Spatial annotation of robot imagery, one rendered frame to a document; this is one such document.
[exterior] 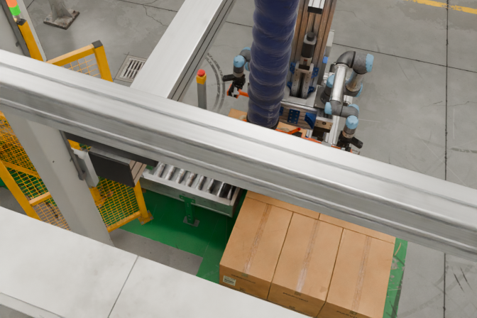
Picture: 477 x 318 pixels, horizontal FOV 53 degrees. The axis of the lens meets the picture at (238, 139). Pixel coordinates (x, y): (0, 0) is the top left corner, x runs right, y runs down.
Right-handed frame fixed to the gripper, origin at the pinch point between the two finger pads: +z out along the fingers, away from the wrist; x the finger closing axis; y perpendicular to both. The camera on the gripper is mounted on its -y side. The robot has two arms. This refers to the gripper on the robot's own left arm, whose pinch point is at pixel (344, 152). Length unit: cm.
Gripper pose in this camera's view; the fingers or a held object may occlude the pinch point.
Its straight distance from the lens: 340.5
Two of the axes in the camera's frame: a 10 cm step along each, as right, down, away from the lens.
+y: -9.5, -2.7, 1.7
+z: -0.3, 5.9, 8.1
